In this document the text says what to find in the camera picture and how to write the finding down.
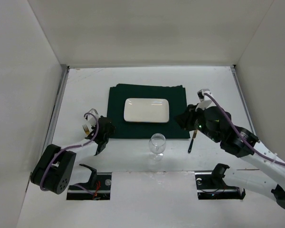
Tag gold knife black handle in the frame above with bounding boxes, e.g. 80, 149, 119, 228
188, 130, 198, 154

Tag gold fork black handle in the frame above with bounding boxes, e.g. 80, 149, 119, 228
83, 124, 90, 135

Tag white rectangular plate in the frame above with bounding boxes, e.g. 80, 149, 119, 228
123, 98, 170, 124

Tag dark green cloth placemat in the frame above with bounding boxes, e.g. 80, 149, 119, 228
107, 84, 190, 139

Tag clear wine glass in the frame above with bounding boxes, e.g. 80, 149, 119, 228
149, 133, 166, 162

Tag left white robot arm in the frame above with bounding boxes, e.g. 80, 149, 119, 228
30, 113, 115, 195

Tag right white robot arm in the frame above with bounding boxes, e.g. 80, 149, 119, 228
174, 104, 285, 209

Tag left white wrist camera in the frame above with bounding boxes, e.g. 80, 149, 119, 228
84, 108, 100, 126

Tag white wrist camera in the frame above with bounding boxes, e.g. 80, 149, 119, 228
84, 108, 100, 126
196, 89, 212, 110

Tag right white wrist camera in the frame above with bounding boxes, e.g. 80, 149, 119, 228
196, 89, 212, 110

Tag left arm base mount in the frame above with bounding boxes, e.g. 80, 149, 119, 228
66, 172, 112, 201

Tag right aluminium table rail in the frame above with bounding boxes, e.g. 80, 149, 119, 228
230, 65, 256, 134

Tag aluminium table rail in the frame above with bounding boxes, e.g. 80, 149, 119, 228
230, 65, 256, 134
36, 64, 69, 164

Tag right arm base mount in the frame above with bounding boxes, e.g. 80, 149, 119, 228
195, 171, 246, 200

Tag left aluminium table rail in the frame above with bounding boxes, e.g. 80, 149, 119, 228
36, 64, 69, 164

